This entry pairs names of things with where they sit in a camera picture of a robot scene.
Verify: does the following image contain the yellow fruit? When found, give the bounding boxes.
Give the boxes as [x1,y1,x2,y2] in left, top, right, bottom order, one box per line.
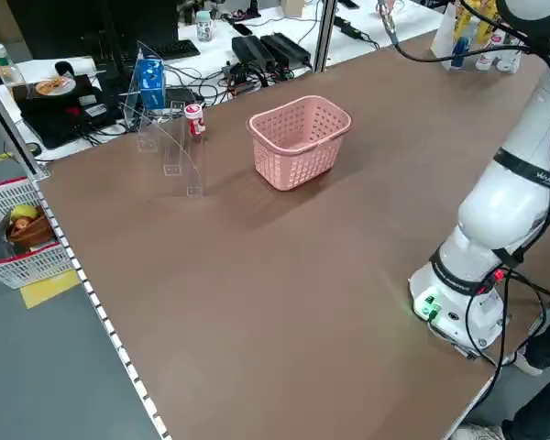
[11,204,42,222]

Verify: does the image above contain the black power supply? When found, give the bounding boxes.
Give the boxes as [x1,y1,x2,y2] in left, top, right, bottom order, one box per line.
[231,35,276,70]
[259,32,313,65]

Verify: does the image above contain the pink plastic basket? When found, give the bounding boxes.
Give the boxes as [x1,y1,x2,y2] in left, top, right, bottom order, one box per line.
[248,94,353,193]

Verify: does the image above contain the blue cookie box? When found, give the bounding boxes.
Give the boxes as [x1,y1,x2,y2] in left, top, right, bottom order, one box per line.
[132,57,169,111]

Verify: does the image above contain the clear acrylic drinks tray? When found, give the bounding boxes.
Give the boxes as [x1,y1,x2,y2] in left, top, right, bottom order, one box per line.
[430,0,533,74]

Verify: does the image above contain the black adapter yellow label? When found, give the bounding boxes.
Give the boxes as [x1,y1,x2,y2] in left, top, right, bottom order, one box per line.
[334,13,364,40]

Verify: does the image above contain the black monitor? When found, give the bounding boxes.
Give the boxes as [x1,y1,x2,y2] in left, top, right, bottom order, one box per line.
[95,0,180,61]

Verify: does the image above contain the clear curved acrylic shelf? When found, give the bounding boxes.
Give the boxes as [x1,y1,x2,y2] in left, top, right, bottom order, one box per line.
[118,39,208,199]

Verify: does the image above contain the black case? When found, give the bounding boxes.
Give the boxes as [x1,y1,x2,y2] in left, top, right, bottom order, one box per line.
[13,72,120,149]

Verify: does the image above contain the plate with food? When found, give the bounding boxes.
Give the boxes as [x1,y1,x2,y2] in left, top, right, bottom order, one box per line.
[34,76,77,96]

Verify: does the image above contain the grey metal frame post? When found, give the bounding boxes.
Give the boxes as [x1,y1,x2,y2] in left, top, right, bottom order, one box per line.
[312,0,339,71]

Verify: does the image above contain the black arm base cable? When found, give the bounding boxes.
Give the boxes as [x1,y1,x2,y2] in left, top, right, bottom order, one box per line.
[465,268,550,440]

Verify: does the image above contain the brown bowl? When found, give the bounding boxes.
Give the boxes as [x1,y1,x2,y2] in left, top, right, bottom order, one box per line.
[6,213,56,251]

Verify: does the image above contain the black keyboard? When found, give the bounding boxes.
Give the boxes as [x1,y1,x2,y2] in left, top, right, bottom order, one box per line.
[148,39,202,61]

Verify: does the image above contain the yellow drink bottle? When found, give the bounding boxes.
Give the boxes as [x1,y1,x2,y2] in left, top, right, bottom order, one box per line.
[478,0,500,46]
[457,0,480,42]

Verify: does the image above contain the clear jar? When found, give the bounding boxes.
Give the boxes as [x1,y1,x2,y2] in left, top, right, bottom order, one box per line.
[195,9,217,42]

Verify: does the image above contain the small red white bottle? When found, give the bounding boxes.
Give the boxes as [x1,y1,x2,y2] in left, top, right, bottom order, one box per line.
[183,104,206,138]

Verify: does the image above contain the white mesh basket red rim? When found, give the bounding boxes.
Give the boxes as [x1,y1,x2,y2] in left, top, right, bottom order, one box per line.
[0,176,77,290]

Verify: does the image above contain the person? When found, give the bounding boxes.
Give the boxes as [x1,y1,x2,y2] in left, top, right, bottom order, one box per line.
[453,292,550,440]

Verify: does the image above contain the aluminium frame bar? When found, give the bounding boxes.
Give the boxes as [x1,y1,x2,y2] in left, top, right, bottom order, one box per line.
[0,72,51,181]

